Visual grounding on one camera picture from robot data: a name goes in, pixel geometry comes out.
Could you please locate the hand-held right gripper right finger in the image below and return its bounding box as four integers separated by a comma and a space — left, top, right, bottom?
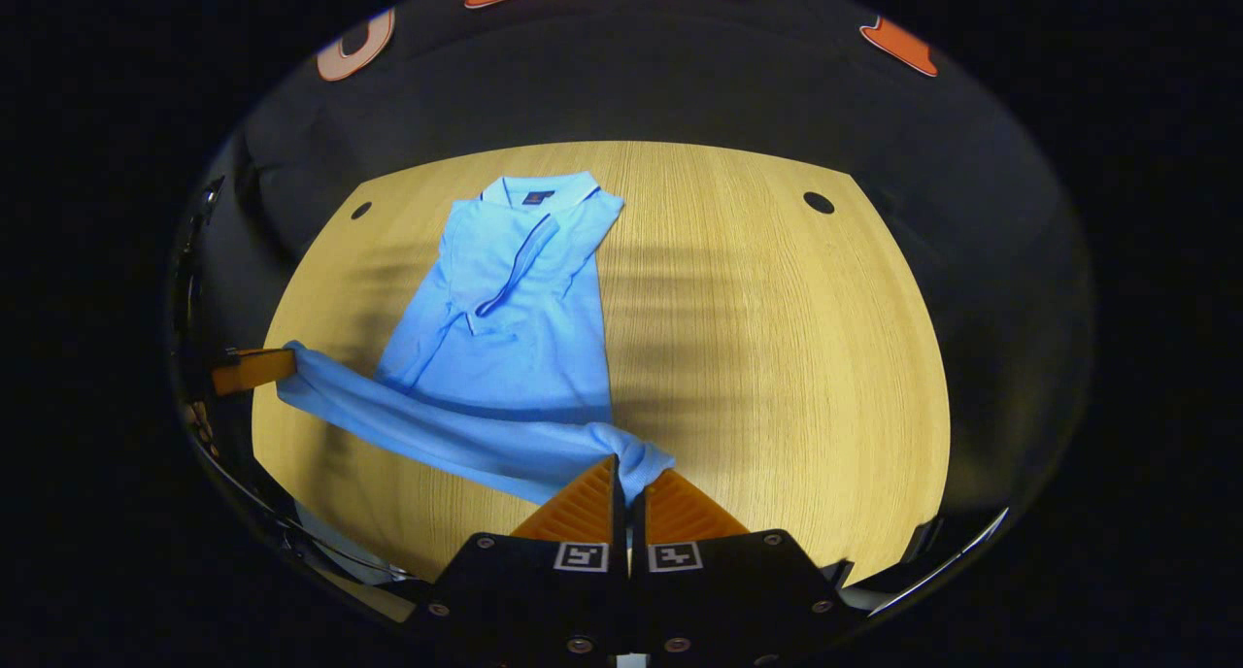
629, 468, 867, 668

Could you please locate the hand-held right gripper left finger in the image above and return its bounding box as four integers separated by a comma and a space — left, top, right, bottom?
406, 454, 631, 668

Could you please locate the light blue T-shirt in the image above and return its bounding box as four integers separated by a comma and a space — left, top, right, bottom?
276, 170, 677, 507

